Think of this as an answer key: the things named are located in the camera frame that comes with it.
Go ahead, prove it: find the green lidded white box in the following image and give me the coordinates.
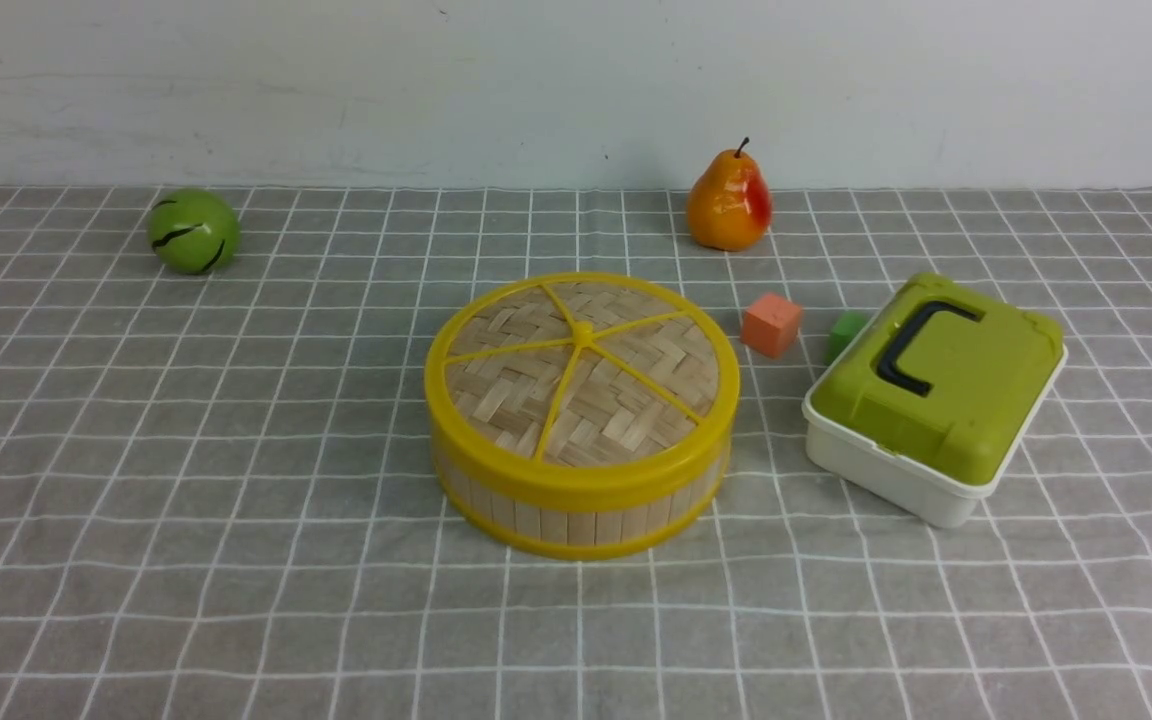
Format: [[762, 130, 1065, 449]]
[[803, 272, 1068, 529]]

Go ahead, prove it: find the green cube block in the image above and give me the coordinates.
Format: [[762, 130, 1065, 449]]
[[826, 310, 869, 365]]

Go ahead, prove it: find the yellow woven steamer lid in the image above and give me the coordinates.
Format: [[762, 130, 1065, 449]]
[[424, 272, 740, 511]]

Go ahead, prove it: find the bamboo steamer basket base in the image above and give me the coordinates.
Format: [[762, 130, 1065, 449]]
[[433, 441, 732, 561]]

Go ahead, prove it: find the orange cube block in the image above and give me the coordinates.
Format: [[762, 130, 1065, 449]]
[[740, 291, 804, 359]]

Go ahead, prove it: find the orange toy pear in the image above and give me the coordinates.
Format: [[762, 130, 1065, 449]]
[[685, 137, 774, 252]]

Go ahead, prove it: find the green striped ball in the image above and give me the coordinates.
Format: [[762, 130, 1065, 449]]
[[147, 188, 241, 275]]

